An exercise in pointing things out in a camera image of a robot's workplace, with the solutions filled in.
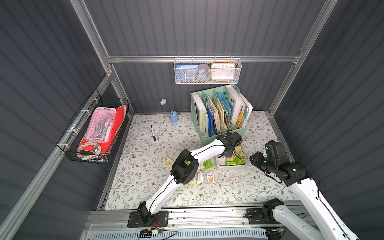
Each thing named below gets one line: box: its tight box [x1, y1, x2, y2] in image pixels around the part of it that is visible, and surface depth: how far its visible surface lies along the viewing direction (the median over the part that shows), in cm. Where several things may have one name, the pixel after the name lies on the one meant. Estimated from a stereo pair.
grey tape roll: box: [195, 63, 211, 82], surface depth 89 cm
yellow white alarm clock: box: [211, 62, 236, 82], surface depth 91 cm
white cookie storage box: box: [215, 144, 247, 170], surface depth 93 cm
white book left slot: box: [192, 93, 207, 136], surface depth 93 cm
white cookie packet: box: [206, 171, 216, 183], surface depth 88 cm
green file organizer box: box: [190, 84, 248, 146], surface depth 98 cm
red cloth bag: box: [78, 105, 128, 153], surface depth 72 cm
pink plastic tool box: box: [84, 107, 117, 143], surface depth 74 cm
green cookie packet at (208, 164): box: [204, 158, 214, 170], surface depth 93 cm
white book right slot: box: [225, 84, 244, 126], surface depth 98 cm
